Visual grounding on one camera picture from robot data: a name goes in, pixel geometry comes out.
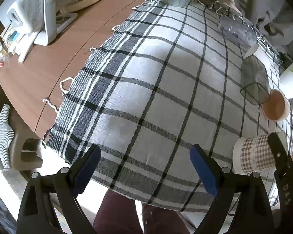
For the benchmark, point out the grey blanket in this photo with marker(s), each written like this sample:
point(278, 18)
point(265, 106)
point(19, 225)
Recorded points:
point(273, 18)

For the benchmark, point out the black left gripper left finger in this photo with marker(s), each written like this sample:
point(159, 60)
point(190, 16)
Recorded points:
point(37, 214)

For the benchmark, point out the stack of books papers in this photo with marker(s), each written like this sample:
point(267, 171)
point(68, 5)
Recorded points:
point(18, 43)

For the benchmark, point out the grey square glass cup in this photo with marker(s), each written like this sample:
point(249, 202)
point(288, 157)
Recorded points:
point(254, 81)

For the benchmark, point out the striped star cushion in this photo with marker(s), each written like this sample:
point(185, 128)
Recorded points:
point(6, 136)

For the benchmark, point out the checkered paper cup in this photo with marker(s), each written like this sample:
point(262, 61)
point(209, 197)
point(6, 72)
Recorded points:
point(252, 155)

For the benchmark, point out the white paper cup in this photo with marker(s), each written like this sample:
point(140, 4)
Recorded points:
point(256, 50)

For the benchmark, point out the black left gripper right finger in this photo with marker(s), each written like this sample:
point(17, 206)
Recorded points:
point(253, 212)

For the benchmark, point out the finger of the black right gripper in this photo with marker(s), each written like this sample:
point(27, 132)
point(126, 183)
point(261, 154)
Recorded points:
point(284, 180)

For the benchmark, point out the maroon trousers leg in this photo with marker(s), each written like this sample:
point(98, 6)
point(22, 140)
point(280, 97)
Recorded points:
point(117, 214)

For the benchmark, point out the white desk fan heater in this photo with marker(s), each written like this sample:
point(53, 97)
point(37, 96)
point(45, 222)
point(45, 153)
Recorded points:
point(36, 16)

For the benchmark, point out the black white plaid tablecloth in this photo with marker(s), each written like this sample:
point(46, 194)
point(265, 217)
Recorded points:
point(163, 82)

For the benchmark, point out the clear plastic bottle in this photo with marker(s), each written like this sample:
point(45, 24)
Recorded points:
point(236, 32)

